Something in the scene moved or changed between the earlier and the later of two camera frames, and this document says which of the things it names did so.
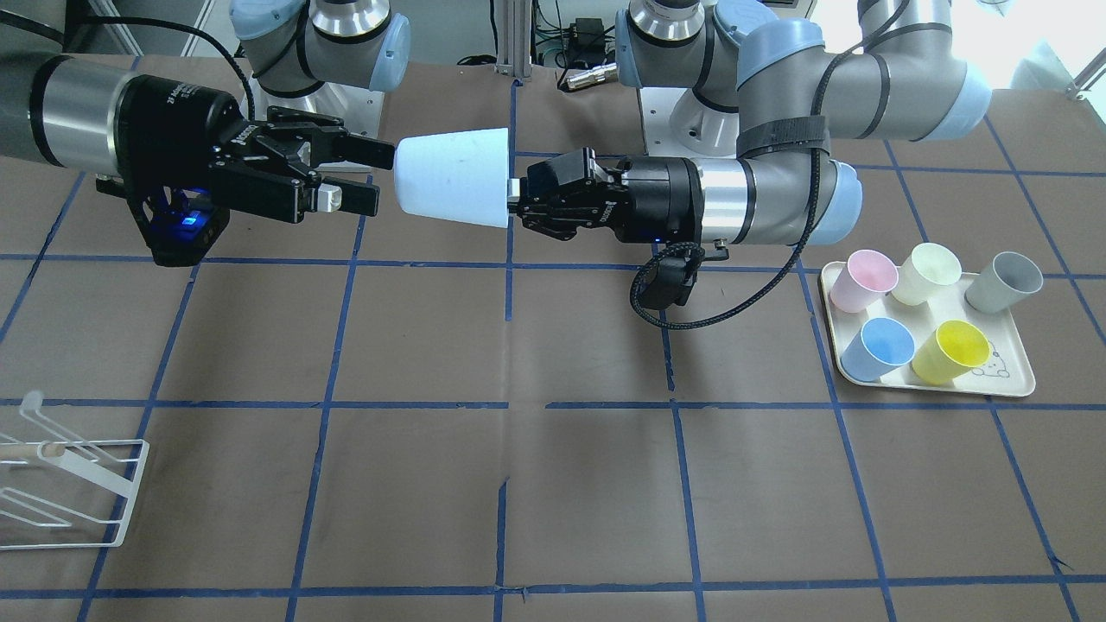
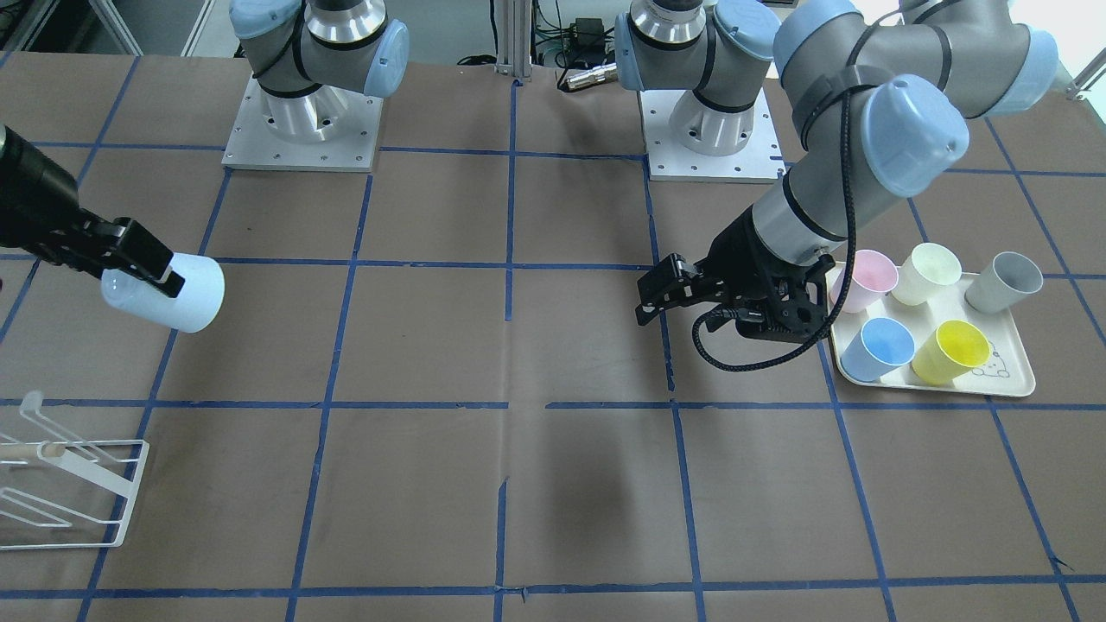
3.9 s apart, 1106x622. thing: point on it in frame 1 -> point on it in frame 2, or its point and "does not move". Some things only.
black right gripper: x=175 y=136 -> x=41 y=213
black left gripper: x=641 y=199 -> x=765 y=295
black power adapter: x=587 y=35 does not move
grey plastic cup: x=1008 y=278 does not move
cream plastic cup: x=926 y=269 does not move
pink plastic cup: x=867 y=276 does not move
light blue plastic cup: x=456 y=175 -> x=195 y=305
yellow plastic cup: x=955 y=347 does not move
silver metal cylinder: x=601 y=74 does not move
